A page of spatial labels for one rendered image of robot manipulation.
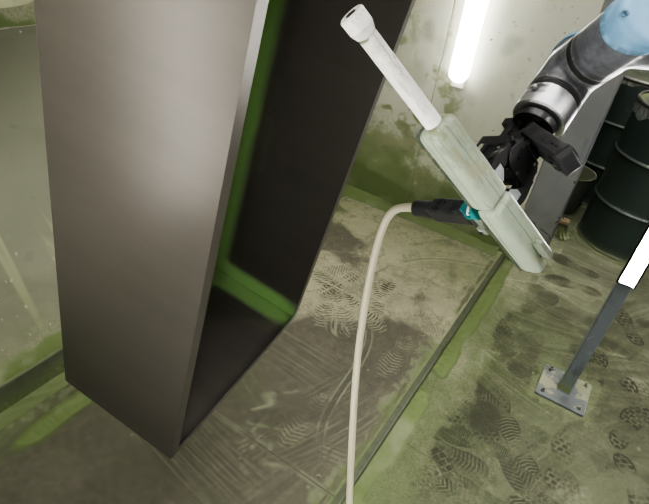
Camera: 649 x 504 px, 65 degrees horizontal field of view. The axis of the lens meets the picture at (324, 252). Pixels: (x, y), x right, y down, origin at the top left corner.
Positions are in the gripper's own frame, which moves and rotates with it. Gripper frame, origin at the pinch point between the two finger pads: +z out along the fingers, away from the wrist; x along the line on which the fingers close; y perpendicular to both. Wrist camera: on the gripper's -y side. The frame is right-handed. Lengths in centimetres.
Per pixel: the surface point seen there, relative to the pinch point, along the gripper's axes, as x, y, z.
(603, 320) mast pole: -125, 50, -47
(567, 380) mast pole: -149, 64, -27
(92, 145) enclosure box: 44, 34, 26
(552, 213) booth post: -143, 113, -107
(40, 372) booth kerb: -1, 144, 90
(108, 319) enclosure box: 18, 55, 50
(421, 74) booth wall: -58, 164, -127
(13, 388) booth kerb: 3, 140, 98
